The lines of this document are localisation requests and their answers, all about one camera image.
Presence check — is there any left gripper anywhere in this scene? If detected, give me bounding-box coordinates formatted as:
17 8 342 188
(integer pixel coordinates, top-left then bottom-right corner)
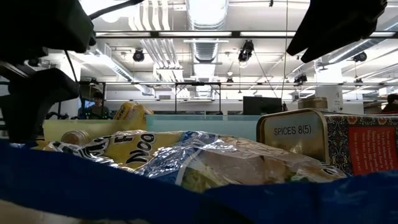
0 67 80 143

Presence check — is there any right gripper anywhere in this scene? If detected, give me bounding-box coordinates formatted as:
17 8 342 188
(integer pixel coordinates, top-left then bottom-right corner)
285 0 388 63

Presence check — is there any orange yellow ramen pack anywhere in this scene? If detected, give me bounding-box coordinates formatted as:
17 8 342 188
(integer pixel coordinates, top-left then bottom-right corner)
112 101 139 122

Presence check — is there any pale yellow ramen pack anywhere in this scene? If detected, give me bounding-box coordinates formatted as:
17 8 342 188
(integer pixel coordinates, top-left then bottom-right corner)
134 104 154 131

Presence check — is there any person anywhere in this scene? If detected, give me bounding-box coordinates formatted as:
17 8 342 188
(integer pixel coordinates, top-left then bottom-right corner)
83 90 111 121
381 93 398 113

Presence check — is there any round tan ridged object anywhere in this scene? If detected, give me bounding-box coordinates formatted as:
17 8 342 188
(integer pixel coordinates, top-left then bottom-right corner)
61 129 91 146

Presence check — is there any yellow plastic bin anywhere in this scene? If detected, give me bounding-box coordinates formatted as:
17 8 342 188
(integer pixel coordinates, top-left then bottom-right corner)
42 119 147 142

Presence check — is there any black monitor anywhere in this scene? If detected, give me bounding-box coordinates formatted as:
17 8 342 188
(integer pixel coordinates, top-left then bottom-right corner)
243 96 283 116

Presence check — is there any patterned red spice tin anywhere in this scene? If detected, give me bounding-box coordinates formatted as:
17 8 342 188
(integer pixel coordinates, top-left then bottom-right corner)
256 108 398 175

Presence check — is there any teal plastic bin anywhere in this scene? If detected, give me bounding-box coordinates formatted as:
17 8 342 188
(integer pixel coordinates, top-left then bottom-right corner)
145 114 261 141

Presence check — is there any blue yellow ramen pack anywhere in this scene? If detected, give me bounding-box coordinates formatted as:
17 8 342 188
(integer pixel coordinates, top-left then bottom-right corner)
0 129 398 224

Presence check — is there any black hanging cable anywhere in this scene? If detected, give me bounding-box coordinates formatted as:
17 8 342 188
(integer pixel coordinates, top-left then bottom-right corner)
63 49 91 121

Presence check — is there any thin vertical rope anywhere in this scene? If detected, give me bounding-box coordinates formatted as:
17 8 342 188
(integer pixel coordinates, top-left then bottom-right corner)
283 0 289 100

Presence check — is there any black aluminium table frame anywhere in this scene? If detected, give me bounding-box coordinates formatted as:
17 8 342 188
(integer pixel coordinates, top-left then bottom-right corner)
93 30 398 39

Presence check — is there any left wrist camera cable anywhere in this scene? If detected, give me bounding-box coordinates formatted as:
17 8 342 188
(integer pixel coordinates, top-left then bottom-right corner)
88 0 144 20

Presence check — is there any background black frame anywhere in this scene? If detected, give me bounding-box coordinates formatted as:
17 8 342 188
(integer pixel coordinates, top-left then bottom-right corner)
77 81 222 116

